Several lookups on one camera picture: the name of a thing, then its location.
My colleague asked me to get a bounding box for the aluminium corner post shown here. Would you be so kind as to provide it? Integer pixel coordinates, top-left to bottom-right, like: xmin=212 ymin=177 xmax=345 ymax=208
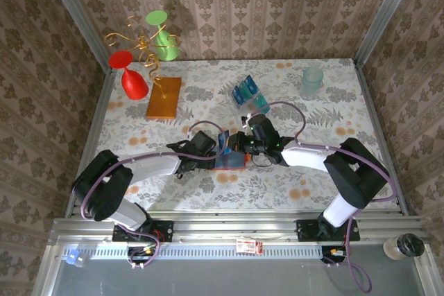
xmin=38 ymin=0 xmax=117 ymax=74
xmin=352 ymin=0 xmax=423 ymax=68

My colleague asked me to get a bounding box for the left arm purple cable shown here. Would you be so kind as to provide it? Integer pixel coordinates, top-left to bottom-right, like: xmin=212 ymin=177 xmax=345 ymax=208
xmin=80 ymin=121 xmax=228 ymax=271

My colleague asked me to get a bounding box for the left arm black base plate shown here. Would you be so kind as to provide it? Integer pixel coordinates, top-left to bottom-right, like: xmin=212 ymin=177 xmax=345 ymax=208
xmin=112 ymin=220 xmax=174 ymax=243

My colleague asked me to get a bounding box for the green plastic wine glass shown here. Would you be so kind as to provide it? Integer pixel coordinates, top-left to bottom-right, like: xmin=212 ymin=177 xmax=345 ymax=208
xmin=144 ymin=10 xmax=180 ymax=62

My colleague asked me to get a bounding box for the aluminium frame rail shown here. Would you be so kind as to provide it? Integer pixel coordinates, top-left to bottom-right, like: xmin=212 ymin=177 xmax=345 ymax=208
xmin=48 ymin=209 xmax=431 ymax=247

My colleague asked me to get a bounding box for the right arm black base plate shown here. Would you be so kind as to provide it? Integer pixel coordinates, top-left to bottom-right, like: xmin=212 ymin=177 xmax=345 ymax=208
xmin=296 ymin=218 xmax=361 ymax=243

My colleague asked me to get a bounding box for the aluminium table side rail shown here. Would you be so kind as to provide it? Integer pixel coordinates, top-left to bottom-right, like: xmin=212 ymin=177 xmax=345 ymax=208
xmin=352 ymin=59 xmax=411 ymax=216

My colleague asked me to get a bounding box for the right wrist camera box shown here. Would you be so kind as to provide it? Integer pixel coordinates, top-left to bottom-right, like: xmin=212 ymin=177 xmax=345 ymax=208
xmin=247 ymin=114 xmax=275 ymax=140

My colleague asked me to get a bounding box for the teal credit card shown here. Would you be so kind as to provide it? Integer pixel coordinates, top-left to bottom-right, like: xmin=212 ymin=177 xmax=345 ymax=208
xmin=239 ymin=80 xmax=253 ymax=99
xmin=252 ymin=94 xmax=271 ymax=114

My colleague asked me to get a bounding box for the clear acrylic card stand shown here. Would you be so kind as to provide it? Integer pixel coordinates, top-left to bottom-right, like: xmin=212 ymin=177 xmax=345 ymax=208
xmin=228 ymin=73 xmax=272 ymax=122

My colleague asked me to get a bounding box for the orange leather card holder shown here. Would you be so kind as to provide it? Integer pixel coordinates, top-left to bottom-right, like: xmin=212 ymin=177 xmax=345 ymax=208
xmin=210 ymin=146 xmax=251 ymax=173

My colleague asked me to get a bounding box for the black power connector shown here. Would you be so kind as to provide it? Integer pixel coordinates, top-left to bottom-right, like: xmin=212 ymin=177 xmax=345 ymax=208
xmin=321 ymin=245 xmax=350 ymax=265
xmin=126 ymin=245 xmax=157 ymax=265

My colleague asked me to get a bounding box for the clear blue plastic cup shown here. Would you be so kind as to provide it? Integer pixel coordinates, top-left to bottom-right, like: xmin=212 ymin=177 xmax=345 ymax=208
xmin=300 ymin=66 xmax=325 ymax=100

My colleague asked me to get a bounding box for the red plastic wine glass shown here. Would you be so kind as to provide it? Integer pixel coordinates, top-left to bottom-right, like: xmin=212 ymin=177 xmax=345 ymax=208
xmin=108 ymin=50 xmax=150 ymax=101

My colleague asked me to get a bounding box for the gold wire rack wooden base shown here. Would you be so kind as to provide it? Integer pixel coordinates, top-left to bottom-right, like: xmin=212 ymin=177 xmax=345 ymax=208
xmin=103 ymin=15 xmax=184 ymax=120

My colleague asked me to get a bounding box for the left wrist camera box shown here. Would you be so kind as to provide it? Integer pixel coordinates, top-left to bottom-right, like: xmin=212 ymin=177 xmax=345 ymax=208
xmin=189 ymin=130 xmax=216 ymax=154

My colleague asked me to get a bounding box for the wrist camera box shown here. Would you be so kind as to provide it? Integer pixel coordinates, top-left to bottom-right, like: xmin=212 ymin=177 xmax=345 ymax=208
xmin=189 ymin=130 xmax=216 ymax=154
xmin=247 ymin=114 xmax=275 ymax=140

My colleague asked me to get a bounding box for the floral patterned table cover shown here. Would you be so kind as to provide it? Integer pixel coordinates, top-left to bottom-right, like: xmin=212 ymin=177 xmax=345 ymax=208
xmin=80 ymin=58 xmax=400 ymax=212

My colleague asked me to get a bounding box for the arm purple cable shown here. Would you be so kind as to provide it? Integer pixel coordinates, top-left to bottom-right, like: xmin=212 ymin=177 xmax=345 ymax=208
xmin=244 ymin=101 xmax=395 ymax=293
xmin=80 ymin=121 xmax=228 ymax=271

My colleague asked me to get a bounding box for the grey metal panel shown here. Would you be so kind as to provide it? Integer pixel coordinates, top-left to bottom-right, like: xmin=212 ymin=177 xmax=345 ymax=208
xmin=51 ymin=257 xmax=429 ymax=296

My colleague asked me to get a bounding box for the perforated metal cable tray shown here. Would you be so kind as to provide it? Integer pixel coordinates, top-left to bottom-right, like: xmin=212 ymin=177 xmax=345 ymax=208
xmin=62 ymin=244 xmax=323 ymax=261

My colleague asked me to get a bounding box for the glass jar black lid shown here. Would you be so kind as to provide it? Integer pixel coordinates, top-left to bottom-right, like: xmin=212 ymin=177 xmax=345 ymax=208
xmin=383 ymin=233 xmax=426 ymax=261

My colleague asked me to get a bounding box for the red white sticker label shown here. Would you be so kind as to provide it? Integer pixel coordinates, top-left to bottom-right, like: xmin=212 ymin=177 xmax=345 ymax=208
xmin=236 ymin=238 xmax=264 ymax=255

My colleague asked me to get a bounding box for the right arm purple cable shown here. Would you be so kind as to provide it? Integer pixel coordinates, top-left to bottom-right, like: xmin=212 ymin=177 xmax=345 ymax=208
xmin=244 ymin=101 xmax=395 ymax=293

